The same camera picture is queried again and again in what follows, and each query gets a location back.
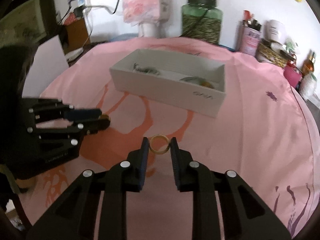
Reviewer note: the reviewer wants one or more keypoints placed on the pink tin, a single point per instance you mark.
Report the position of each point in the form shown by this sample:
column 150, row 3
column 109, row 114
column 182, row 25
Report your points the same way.
column 250, row 40

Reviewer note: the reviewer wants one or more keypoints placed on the small pink container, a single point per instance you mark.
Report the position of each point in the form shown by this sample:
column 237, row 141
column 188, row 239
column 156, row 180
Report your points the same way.
column 292, row 75

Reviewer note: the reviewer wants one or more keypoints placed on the dark framed picture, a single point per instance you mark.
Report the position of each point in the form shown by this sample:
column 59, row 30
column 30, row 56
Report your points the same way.
column 22, row 22

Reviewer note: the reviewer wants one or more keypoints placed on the white plastic bag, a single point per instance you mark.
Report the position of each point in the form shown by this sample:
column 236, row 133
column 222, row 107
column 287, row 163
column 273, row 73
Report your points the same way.
column 308, row 86

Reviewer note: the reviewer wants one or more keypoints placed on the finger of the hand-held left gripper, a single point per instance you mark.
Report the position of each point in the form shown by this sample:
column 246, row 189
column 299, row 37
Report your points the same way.
column 98, row 124
column 82, row 114

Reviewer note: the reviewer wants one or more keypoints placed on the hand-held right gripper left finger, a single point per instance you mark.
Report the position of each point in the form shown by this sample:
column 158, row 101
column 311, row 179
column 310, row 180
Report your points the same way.
column 143, row 165

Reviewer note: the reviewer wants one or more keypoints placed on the blue basin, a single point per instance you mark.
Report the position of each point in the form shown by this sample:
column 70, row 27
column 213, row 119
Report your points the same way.
column 125, row 37

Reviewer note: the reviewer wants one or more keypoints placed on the pink printed cloth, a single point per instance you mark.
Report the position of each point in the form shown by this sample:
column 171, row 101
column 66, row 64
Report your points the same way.
column 250, row 135

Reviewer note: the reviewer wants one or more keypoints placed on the amber glass bottle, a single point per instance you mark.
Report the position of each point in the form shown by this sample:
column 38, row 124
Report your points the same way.
column 309, row 63

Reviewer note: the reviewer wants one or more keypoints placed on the white rectangular box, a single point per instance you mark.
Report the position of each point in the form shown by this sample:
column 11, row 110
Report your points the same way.
column 160, row 92

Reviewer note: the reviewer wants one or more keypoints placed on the white jar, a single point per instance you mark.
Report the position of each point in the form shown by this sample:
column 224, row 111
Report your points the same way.
column 275, row 31

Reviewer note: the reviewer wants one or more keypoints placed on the pink tissue pack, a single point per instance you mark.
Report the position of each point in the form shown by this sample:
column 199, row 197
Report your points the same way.
column 142, row 2

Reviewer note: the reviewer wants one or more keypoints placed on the green glass jar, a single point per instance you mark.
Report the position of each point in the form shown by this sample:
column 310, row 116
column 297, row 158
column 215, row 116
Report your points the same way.
column 202, row 22

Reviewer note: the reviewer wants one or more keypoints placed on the white cylinder cup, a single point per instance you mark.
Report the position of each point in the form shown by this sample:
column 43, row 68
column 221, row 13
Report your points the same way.
column 149, row 30

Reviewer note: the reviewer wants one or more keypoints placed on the pale green bangle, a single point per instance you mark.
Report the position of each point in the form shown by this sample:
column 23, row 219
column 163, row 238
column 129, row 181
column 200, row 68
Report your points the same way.
column 190, row 79

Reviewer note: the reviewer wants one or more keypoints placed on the woven basket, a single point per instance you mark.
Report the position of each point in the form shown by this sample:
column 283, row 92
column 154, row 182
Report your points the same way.
column 272, row 53

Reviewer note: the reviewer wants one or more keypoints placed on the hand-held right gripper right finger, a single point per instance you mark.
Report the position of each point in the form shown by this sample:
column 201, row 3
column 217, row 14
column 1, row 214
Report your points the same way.
column 176, row 165

